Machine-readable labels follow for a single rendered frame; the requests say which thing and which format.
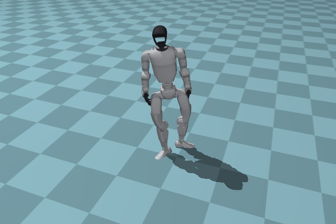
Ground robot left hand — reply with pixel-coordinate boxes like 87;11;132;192
186;90;191;98

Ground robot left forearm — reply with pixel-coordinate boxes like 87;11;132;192
182;70;192;92

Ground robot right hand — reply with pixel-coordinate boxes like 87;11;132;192
143;93;151;105

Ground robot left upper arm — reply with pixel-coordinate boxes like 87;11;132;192
174;48;189;78

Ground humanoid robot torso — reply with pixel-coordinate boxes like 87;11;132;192
150;45;177;99

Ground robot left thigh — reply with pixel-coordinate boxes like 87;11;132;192
176;88;191;127

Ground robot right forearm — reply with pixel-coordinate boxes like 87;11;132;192
141;74;149;96

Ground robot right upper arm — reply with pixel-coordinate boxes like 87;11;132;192
141;50;151;80

